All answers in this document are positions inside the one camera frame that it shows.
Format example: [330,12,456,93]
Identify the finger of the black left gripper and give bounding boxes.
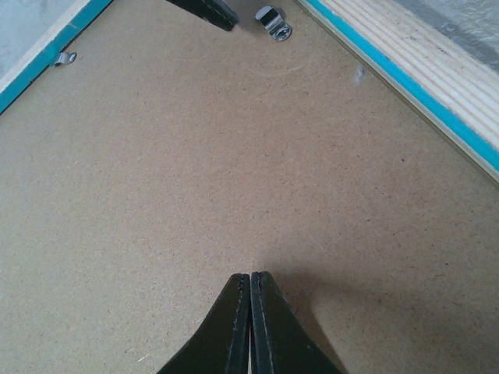
[168,0,239,31]

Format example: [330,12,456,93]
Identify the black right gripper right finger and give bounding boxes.
[250,272,341,374]

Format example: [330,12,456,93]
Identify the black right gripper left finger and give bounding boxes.
[159,273,250,373]

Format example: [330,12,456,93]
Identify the brown frame backing board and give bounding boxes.
[1,1,498,373]

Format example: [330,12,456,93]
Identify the blue wooden picture frame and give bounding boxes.
[0,0,499,177]

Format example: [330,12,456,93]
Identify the metal frame clip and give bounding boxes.
[52,52,77,67]
[255,5,292,42]

